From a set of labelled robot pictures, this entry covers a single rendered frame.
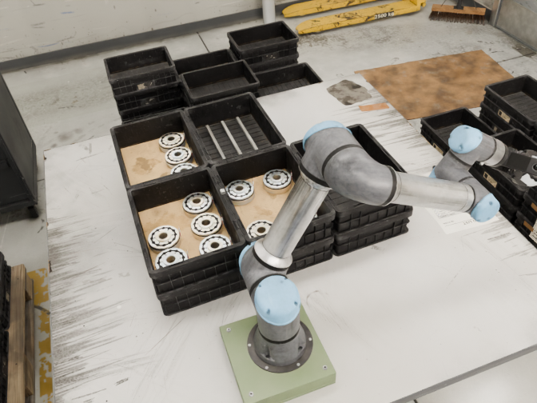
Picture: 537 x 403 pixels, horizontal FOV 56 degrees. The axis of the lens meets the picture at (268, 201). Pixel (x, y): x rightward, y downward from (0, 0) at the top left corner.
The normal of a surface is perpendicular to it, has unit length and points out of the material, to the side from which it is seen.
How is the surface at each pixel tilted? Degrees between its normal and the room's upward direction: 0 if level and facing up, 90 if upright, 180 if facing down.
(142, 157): 0
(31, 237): 0
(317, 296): 0
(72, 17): 90
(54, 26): 90
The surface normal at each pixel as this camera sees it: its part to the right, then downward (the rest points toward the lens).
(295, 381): -0.04, -0.75
